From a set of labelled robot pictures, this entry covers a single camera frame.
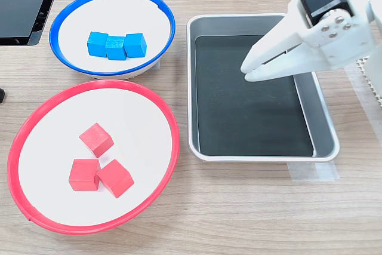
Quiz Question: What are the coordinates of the blue cube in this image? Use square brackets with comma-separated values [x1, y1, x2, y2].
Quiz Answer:
[123, 33, 147, 59]
[87, 30, 109, 58]
[104, 35, 126, 61]

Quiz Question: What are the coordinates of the red cube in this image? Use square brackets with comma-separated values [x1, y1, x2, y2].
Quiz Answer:
[68, 158, 101, 192]
[78, 122, 115, 159]
[95, 159, 135, 199]

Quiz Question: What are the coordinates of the steel tray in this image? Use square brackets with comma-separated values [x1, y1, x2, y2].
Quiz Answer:
[186, 13, 341, 163]

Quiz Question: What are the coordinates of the black tray mat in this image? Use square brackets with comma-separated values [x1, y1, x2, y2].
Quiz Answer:
[194, 34, 315, 157]

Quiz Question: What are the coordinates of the clear tape strip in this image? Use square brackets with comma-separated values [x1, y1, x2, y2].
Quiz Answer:
[343, 63, 382, 142]
[286, 161, 340, 182]

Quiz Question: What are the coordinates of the blue-rimmed white plate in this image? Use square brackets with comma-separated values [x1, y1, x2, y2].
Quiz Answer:
[49, 0, 176, 80]

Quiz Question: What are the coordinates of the red-rimmed white plate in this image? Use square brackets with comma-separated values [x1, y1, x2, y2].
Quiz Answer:
[7, 79, 181, 235]

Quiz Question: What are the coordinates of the black electronic device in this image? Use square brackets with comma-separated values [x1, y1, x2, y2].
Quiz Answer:
[0, 0, 66, 47]

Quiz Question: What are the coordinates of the pale perforated base plate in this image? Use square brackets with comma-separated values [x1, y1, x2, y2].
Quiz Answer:
[356, 57, 382, 108]

